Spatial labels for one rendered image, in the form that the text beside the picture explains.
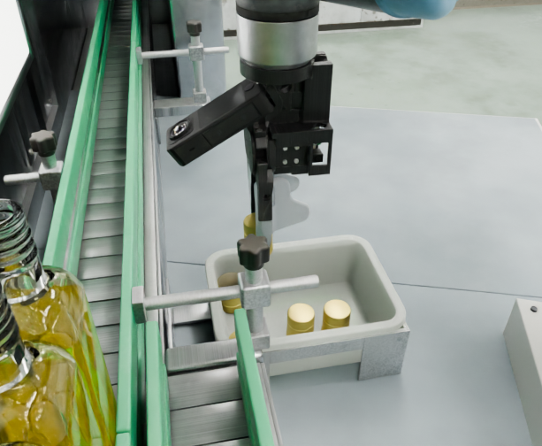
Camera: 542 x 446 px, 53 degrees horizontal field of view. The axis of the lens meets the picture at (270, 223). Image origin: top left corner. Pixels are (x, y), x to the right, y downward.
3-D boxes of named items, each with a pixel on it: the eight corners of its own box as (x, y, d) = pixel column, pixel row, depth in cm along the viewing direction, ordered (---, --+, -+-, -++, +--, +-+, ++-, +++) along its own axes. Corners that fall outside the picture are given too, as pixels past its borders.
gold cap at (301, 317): (309, 324, 71) (310, 300, 68) (316, 344, 68) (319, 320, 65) (283, 328, 70) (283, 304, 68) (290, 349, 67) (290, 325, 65)
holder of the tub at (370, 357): (170, 306, 76) (164, 265, 71) (357, 280, 80) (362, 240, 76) (176, 411, 63) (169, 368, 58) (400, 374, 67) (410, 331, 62)
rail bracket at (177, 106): (148, 134, 110) (132, 20, 97) (231, 126, 113) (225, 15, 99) (148, 145, 106) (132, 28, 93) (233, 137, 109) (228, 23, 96)
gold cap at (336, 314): (343, 320, 71) (346, 296, 69) (352, 341, 69) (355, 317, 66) (317, 325, 71) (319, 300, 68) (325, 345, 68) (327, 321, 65)
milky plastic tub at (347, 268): (207, 298, 77) (202, 250, 72) (358, 278, 80) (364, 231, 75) (222, 402, 63) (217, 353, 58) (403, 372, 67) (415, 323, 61)
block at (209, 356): (171, 386, 58) (164, 342, 54) (258, 372, 59) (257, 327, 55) (172, 415, 55) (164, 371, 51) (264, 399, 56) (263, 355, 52)
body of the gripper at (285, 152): (330, 181, 56) (339, 69, 49) (248, 188, 55) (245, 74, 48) (313, 146, 62) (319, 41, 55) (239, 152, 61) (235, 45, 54)
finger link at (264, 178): (275, 226, 56) (272, 146, 52) (260, 227, 56) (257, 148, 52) (268, 206, 61) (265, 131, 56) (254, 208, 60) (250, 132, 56)
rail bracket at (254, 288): (144, 345, 53) (124, 247, 46) (310, 320, 56) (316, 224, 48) (144, 370, 51) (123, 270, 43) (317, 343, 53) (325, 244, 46)
